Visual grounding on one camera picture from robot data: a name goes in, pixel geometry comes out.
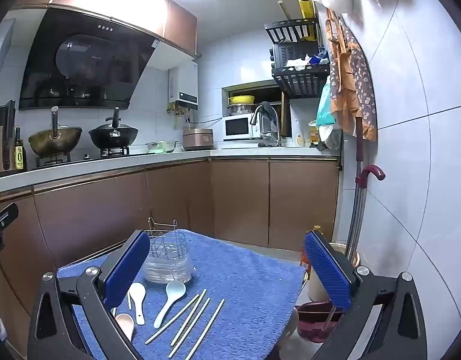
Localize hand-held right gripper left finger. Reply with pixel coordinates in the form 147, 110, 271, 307
27, 229, 152, 360

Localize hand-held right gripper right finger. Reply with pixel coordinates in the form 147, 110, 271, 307
305, 230, 428, 360

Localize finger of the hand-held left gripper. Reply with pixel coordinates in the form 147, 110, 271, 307
0, 202, 19, 259

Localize white ceramic spoon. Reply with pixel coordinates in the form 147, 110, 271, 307
128, 282, 146, 326

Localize glass utensil holder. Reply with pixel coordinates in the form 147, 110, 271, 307
142, 217, 195, 285

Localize pale blue ceramic spoon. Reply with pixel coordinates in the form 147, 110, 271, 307
153, 280, 187, 329

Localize pink ceramic spoon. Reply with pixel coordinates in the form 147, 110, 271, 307
114, 313, 135, 340

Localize red bucket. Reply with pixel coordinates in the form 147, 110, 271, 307
296, 300, 345, 344

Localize dark sauce bottle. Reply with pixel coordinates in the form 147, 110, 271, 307
14, 127, 27, 171

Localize blue towel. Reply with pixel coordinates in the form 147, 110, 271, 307
56, 229, 306, 360

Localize brass wok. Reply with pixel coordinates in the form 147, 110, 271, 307
28, 106, 83, 158

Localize gas stove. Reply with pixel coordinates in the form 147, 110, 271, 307
35, 146, 131, 167

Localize brown lower cabinets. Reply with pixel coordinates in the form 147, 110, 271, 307
0, 157, 342, 331

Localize steel bowl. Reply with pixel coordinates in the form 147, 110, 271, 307
146, 140, 179, 154

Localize black wok with lid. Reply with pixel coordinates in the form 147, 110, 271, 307
89, 107, 139, 150

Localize crumpled plastic bag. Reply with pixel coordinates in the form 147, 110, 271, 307
318, 124, 342, 151

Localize brown rice cooker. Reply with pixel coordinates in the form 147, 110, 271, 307
182, 127, 214, 152

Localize steel faucet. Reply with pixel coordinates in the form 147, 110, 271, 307
250, 102, 282, 148

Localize wooden cutting board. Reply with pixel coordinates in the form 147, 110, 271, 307
281, 94, 292, 137

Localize teal plastic bag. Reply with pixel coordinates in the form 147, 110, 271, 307
316, 77, 337, 127

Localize white microwave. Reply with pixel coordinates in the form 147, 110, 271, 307
221, 114, 262, 142

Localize black range hood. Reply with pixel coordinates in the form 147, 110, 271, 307
18, 5, 160, 111

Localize steel pot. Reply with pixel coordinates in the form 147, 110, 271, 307
227, 104, 255, 117

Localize brown floral apron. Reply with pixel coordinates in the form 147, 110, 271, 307
343, 22, 378, 143

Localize orange apron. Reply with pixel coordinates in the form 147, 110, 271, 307
325, 9, 360, 136

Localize white water heater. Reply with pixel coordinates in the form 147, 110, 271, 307
168, 60, 198, 111

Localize white rag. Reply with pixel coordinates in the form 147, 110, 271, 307
285, 57, 312, 71

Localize brown upper cabinet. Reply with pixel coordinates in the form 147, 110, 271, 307
13, 0, 198, 57

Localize yellow roll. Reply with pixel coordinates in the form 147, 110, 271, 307
298, 0, 317, 42

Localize maroon handled umbrella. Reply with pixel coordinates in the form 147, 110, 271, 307
343, 165, 386, 267

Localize metal mop handle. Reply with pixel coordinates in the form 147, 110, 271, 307
345, 116, 366, 259

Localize black wall rack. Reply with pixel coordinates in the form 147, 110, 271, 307
264, 18, 330, 98

